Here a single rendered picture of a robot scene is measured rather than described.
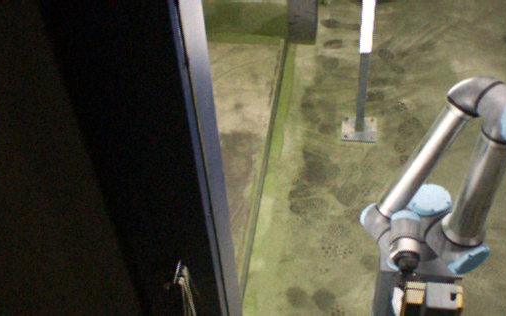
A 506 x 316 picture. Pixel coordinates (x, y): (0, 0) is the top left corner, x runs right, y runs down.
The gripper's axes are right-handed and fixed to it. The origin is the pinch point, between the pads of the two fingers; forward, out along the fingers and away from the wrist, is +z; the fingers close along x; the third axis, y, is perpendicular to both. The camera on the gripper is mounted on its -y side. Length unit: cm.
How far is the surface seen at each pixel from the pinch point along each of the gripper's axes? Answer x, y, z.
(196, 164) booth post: 47, -81, 23
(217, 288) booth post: 47, -40, 23
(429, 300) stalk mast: 2, -55, 30
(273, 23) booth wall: 74, 93, -265
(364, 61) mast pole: 14, 56, -184
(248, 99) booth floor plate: 82, 105, -203
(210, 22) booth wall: 117, 94, -265
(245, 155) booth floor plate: 77, 105, -156
